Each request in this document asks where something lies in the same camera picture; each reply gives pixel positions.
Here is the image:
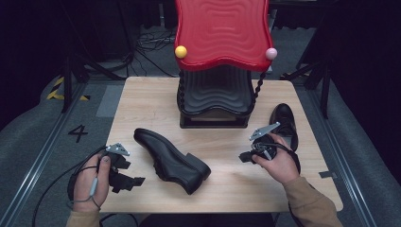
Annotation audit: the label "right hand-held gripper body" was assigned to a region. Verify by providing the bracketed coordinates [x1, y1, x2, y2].
[248, 121, 281, 162]

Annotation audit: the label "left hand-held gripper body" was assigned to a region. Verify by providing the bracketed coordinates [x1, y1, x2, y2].
[101, 142, 131, 194]

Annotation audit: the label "black leather shoe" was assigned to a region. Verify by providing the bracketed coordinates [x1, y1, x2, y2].
[269, 102, 300, 152]
[132, 127, 212, 196]

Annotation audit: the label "red and black shoe rack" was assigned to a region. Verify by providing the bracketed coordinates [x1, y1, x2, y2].
[173, 0, 278, 130]

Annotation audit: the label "person's right hand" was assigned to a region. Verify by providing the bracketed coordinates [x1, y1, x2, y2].
[252, 132, 301, 185]

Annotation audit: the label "person's left hand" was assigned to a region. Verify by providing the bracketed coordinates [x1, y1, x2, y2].
[72, 153, 113, 213]

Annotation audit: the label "grey tape piece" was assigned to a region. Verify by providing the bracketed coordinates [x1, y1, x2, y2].
[318, 170, 338, 180]

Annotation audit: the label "person's dark pants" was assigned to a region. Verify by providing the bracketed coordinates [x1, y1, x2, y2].
[138, 213, 276, 227]

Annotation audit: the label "black metal stand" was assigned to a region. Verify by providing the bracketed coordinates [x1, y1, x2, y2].
[60, 51, 129, 114]
[279, 55, 334, 120]

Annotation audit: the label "yellow and black floor tape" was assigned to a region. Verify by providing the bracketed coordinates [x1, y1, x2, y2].
[45, 76, 92, 102]

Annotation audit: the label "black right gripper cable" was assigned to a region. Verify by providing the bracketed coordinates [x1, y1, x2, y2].
[253, 142, 305, 227]

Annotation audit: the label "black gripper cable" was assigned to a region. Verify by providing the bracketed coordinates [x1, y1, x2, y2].
[31, 145, 110, 227]
[253, 142, 305, 227]

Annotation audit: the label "grey thin cable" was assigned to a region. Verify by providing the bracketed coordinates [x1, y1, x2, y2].
[67, 165, 102, 212]

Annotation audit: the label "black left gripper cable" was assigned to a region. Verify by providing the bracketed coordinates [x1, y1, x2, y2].
[31, 145, 110, 227]

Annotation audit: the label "metal floor rail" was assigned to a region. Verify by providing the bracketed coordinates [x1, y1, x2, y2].
[305, 86, 379, 227]
[0, 82, 91, 227]

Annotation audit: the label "bundle of floor cables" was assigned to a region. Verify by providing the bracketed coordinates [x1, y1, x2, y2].
[127, 26, 178, 79]

